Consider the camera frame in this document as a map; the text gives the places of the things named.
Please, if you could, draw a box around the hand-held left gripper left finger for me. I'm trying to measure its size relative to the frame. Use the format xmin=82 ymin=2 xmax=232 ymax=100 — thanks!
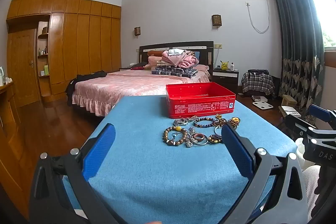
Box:
xmin=28 ymin=123 xmax=124 ymax=224

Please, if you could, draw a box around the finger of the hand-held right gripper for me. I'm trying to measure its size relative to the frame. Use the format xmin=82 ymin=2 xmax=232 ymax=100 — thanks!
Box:
xmin=285 ymin=114 xmax=336 ymax=140
xmin=307 ymin=105 xmax=336 ymax=125

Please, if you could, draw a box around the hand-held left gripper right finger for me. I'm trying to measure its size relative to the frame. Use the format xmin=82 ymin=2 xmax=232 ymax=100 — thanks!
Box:
xmin=221 ymin=123 xmax=307 ymax=224

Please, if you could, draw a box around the dark bead bracelet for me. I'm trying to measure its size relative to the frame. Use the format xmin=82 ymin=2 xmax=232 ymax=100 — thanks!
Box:
xmin=207 ymin=134 xmax=224 ymax=144

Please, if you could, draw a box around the gold bead necklace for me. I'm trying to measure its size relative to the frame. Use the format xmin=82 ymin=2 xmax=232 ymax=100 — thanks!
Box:
xmin=228 ymin=116 xmax=241 ymax=130

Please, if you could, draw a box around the silver chain bracelet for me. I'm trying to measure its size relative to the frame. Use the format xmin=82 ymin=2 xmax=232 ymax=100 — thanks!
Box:
xmin=186 ymin=127 xmax=196 ymax=148

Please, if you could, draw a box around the multicolour bead bracelet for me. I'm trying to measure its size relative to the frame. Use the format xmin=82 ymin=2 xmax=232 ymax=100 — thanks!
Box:
xmin=193 ymin=117 xmax=214 ymax=128

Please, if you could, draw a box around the red tin box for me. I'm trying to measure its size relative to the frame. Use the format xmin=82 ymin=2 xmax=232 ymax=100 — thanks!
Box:
xmin=165 ymin=82 xmax=236 ymax=119

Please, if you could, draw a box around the silver metal wristwatch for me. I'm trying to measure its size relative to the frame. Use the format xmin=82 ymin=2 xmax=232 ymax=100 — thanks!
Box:
xmin=173 ymin=116 xmax=198 ymax=127

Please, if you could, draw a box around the brown bead bracelet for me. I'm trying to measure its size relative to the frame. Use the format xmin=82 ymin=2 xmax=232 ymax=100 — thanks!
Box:
xmin=162 ymin=126 xmax=189 ymax=146

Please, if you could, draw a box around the small wooden stool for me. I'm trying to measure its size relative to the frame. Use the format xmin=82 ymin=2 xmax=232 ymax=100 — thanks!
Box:
xmin=281 ymin=94 xmax=297 ymax=110

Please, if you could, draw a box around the white striped cloth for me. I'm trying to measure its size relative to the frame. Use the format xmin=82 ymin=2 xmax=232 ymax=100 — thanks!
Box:
xmin=301 ymin=165 xmax=321 ymax=216

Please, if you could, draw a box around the white bathroom scale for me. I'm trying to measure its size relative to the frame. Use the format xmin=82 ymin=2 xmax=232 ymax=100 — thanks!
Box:
xmin=252 ymin=101 xmax=269 ymax=110

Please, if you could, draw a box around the chair with plaid cloth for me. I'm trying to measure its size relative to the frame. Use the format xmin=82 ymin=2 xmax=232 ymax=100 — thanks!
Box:
xmin=241 ymin=69 xmax=276 ymax=97

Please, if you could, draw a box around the pink bedspread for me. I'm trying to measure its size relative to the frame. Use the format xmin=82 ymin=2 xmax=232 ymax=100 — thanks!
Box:
xmin=72 ymin=69 xmax=211 ymax=117

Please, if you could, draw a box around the dark patterned curtain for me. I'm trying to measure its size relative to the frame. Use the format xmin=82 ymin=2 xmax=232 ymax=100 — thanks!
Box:
xmin=265 ymin=0 xmax=326 ymax=119

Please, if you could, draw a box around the black garment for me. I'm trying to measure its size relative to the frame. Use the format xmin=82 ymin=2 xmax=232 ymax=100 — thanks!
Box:
xmin=66 ymin=70 xmax=108 ymax=106

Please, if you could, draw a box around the dark nightstand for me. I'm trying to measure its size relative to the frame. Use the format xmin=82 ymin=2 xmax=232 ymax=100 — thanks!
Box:
xmin=212 ymin=69 xmax=240 ymax=86

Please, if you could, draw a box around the red and black cloth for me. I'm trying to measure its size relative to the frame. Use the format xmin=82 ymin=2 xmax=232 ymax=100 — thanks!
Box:
xmin=130 ymin=62 xmax=148 ymax=71

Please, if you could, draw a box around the wooden side cabinet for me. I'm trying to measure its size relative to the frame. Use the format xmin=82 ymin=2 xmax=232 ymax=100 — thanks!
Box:
xmin=0 ymin=81 xmax=30 ymax=219

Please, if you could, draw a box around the folded plaid blanket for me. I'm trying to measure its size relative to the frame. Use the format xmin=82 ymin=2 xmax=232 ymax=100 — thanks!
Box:
xmin=152 ymin=66 xmax=198 ymax=79

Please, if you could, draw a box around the pink pillow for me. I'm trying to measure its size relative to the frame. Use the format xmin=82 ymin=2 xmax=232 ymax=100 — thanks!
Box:
xmin=148 ymin=50 xmax=164 ymax=67

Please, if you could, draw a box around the wooden wardrobe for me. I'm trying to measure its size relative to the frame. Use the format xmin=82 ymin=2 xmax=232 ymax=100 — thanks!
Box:
xmin=6 ymin=0 xmax=122 ymax=104

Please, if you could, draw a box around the pile of pink clothes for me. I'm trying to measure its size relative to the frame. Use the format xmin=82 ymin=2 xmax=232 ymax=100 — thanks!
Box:
xmin=161 ymin=49 xmax=200 ymax=68

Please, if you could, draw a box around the wooden door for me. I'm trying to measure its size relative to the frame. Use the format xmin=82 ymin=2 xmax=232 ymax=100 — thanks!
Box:
xmin=7 ymin=28 xmax=40 ymax=107

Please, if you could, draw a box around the white power cable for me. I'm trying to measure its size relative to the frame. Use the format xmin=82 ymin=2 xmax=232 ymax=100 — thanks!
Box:
xmin=246 ymin=2 xmax=271 ymax=34

